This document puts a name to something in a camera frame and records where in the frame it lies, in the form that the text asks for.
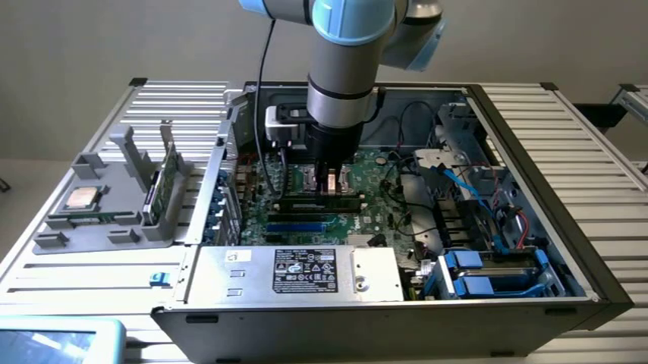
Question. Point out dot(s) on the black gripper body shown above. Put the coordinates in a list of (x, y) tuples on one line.
[(334, 142)]

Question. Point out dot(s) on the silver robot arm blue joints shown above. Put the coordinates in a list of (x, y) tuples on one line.
[(343, 57)]

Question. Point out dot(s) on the green RAM stick black label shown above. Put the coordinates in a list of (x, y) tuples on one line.
[(151, 201), (303, 205)]

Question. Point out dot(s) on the CPU socket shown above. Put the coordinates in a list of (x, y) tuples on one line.
[(303, 178)]

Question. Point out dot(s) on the black expansion slot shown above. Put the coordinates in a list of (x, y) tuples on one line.
[(298, 218)]

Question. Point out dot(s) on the green motherboard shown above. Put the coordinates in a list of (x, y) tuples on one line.
[(365, 223)]

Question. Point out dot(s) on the blue expansion slot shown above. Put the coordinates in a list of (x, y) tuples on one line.
[(295, 227)]

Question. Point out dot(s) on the silver chipset heat sink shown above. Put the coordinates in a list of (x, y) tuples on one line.
[(365, 239)]

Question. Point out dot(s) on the silver disk bay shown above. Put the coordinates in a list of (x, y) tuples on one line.
[(456, 151)]

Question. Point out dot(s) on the silver power supply unit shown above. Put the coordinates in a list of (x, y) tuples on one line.
[(243, 273)]

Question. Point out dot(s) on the green graphics card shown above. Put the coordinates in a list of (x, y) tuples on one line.
[(170, 178)]

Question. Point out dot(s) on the hard disk blue brackets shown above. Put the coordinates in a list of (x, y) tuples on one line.
[(485, 277)]

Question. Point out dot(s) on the black open PC case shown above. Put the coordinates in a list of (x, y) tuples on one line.
[(354, 330)]

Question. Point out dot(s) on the small blue clip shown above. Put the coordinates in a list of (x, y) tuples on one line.
[(158, 279)]

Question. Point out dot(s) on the grey parts rack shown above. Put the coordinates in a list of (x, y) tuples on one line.
[(96, 235)]

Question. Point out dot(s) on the CPU with copper lid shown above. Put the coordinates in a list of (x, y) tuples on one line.
[(83, 198)]

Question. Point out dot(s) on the light blue teach pendant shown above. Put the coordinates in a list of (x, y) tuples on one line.
[(55, 341)]

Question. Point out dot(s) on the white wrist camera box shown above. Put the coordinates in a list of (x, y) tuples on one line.
[(279, 125)]

